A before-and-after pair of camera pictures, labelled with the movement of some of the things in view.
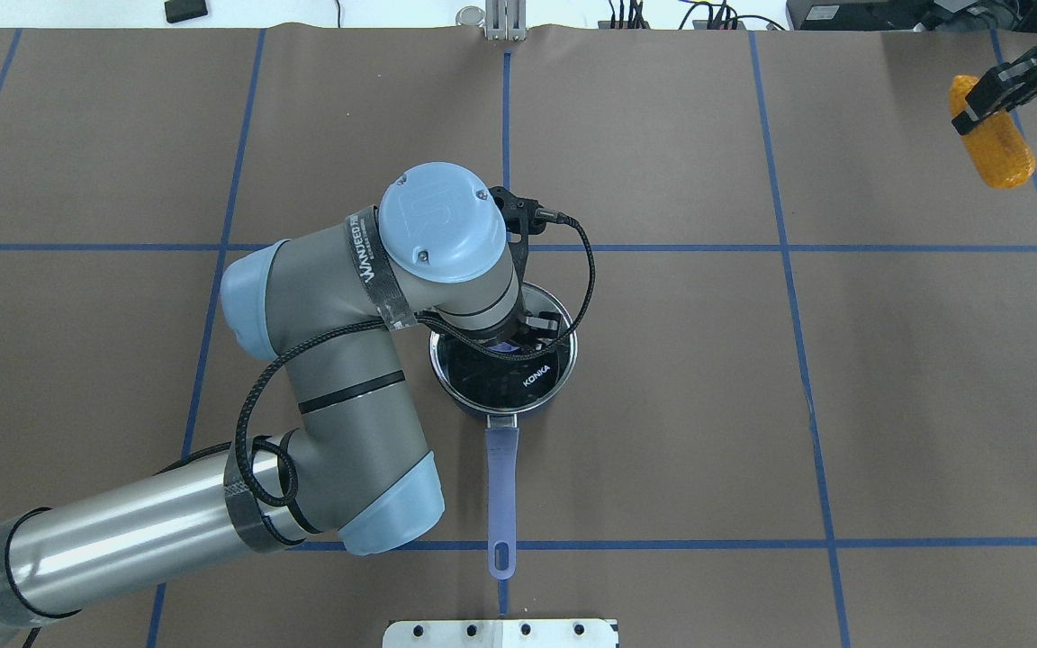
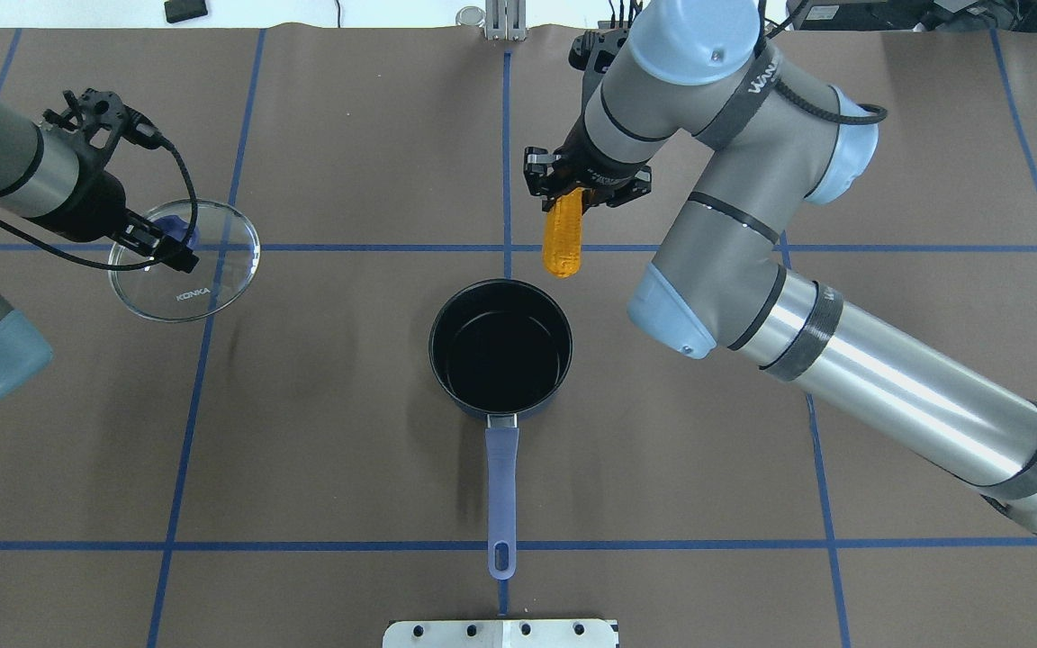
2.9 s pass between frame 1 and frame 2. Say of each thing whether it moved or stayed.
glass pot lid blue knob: moved
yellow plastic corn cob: moved
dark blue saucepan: stayed
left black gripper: moved
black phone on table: stayed
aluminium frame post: stayed
